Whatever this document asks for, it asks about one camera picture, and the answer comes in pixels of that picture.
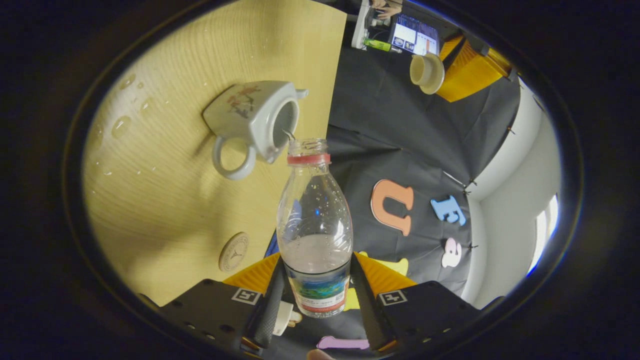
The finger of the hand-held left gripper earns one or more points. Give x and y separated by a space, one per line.
470 75
480 45

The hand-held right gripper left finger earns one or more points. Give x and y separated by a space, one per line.
267 315

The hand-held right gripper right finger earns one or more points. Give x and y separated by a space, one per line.
370 315

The round cork coaster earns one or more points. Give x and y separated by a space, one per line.
233 252

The clear plastic water bottle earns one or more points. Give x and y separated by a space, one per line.
315 210

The white square teacup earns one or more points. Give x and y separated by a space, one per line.
250 115

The green drink bottle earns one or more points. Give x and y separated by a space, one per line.
377 45

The white toaster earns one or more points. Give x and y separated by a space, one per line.
282 317

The bread slice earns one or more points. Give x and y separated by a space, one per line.
296 317

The computer monitor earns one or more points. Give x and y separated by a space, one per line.
414 36

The white side desk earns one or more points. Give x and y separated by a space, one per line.
360 25

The ceiling light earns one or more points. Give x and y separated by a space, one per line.
545 230

